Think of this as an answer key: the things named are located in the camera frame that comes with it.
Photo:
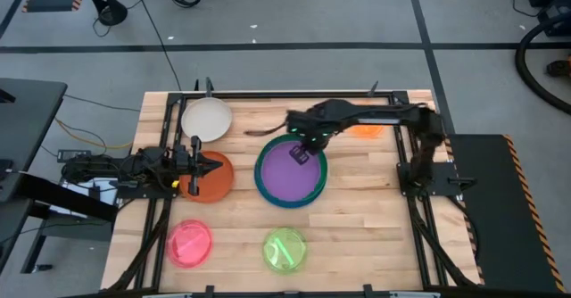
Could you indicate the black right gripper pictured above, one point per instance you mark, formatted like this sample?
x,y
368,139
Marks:
x,y
312,124

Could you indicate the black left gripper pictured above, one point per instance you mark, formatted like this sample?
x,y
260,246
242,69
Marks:
x,y
195,186

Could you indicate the opaque orange plastic plate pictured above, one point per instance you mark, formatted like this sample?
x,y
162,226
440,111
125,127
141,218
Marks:
x,y
218,186

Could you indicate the purple plastic plate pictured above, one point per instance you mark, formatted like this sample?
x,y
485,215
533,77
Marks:
x,y
285,177

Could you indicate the large green plastic plate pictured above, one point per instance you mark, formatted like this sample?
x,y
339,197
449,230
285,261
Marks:
x,y
324,173

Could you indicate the large teal plastic plate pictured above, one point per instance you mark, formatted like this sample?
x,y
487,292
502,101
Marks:
x,y
258,175

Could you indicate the white plastic plate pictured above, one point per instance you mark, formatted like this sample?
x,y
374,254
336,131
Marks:
x,y
205,117

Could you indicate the small translucent orange plate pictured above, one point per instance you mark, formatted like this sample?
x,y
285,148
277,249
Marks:
x,y
366,131

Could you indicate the small translucent pink plate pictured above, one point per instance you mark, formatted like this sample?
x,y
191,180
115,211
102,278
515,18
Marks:
x,y
189,244

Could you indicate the small translucent green plate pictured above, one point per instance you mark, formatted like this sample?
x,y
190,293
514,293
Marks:
x,y
284,250

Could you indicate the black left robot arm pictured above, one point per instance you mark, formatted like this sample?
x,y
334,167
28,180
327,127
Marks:
x,y
111,166

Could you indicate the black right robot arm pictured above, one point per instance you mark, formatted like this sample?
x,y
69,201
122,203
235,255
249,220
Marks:
x,y
383,113

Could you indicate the large blue plastic plate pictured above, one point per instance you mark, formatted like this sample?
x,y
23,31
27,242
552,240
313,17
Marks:
x,y
285,205

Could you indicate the black table clamp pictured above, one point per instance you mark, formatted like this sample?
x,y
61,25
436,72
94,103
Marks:
x,y
368,290
374,89
209,86
209,290

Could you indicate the white papers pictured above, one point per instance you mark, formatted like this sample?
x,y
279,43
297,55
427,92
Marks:
x,y
102,184

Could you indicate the black power adapter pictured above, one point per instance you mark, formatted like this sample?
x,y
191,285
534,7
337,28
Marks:
x,y
67,155

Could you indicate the black stand base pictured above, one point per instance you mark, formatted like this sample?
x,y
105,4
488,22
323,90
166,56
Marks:
x,y
109,12

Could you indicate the black desk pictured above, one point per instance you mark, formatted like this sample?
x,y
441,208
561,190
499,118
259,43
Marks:
x,y
27,119

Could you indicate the black hazard-striped floor mat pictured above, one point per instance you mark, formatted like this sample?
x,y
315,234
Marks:
x,y
499,235

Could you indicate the orange and black tool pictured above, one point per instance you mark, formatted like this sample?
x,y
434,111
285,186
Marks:
x,y
560,68

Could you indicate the black aluminium table frame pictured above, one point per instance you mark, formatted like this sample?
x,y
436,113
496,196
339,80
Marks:
x,y
267,95

